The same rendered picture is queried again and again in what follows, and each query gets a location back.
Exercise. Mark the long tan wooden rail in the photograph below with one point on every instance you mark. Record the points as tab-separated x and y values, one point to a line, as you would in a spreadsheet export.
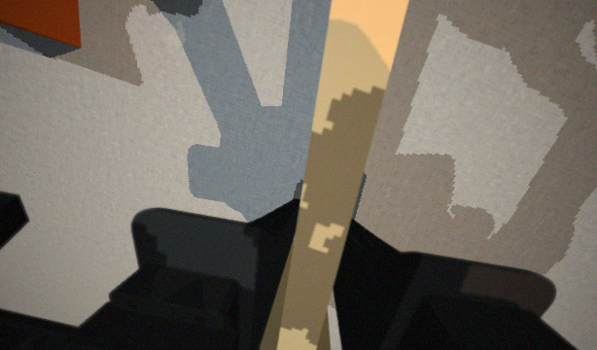
361	42

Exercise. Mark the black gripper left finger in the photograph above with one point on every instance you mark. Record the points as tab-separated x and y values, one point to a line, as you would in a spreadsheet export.
254	254

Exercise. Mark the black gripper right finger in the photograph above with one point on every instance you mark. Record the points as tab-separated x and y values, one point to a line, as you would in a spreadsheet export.
377	289

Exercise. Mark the brown wooden post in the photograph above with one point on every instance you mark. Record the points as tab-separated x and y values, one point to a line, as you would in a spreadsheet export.
272	329

